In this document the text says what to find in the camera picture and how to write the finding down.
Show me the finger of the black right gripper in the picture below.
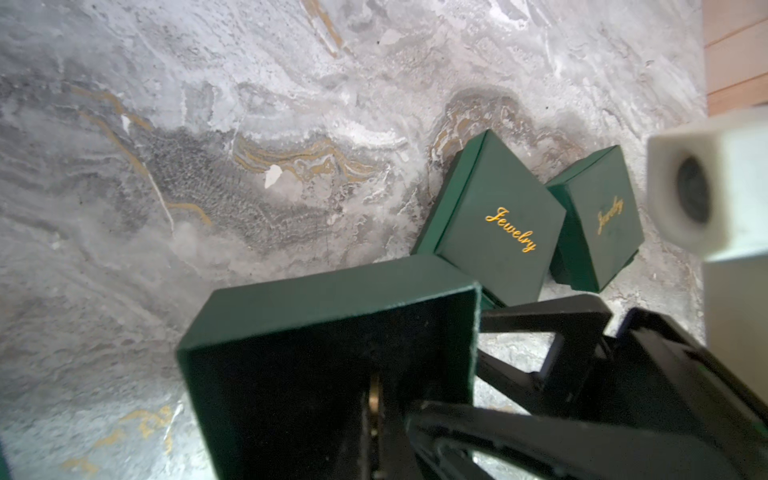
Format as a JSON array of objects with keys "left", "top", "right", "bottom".
[
  {"left": 476, "top": 294, "right": 612, "bottom": 417},
  {"left": 405, "top": 401, "right": 740, "bottom": 479}
]

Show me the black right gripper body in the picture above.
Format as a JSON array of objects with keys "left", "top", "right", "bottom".
[{"left": 579, "top": 308, "right": 767, "bottom": 479}]

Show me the small green box lid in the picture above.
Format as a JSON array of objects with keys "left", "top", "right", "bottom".
[{"left": 545, "top": 145, "right": 644, "bottom": 293}]

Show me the large green jewelry box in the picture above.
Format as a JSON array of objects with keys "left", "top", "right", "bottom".
[{"left": 413, "top": 130, "right": 565, "bottom": 308}]

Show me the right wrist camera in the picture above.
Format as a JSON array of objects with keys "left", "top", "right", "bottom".
[{"left": 647, "top": 104, "right": 767, "bottom": 400}]

